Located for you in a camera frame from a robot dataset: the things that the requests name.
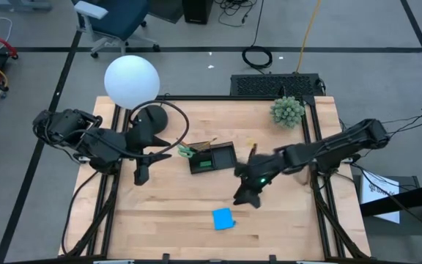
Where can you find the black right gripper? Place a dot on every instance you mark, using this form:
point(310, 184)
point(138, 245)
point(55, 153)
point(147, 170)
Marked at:
point(258, 172)

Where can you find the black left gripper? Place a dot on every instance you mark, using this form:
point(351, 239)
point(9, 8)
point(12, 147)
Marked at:
point(139, 146)

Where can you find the blue curved plastic piece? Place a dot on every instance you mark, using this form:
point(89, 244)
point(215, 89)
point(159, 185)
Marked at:
point(223, 219)

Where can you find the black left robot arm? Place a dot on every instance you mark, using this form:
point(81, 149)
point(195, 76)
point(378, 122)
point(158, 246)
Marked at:
point(86, 143)

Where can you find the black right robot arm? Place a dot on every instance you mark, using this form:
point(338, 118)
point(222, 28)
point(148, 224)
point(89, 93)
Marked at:
point(343, 143)

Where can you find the black mesh desk organizer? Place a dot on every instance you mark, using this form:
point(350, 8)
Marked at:
point(222, 157)

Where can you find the blue office chair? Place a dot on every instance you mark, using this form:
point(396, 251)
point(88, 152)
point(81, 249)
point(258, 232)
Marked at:
point(123, 14)

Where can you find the white globe lamp black stand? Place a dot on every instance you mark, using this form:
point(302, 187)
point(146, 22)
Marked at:
point(130, 80)

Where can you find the green plant in white pot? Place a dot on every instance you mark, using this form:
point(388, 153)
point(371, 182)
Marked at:
point(287, 111)

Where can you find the white paper sheet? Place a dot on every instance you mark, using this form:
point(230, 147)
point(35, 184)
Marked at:
point(379, 198)

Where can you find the black computer case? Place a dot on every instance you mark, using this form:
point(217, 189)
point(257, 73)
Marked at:
point(197, 11)

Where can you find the black aluminium table frame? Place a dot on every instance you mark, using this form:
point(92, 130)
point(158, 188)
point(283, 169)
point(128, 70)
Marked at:
point(214, 98)

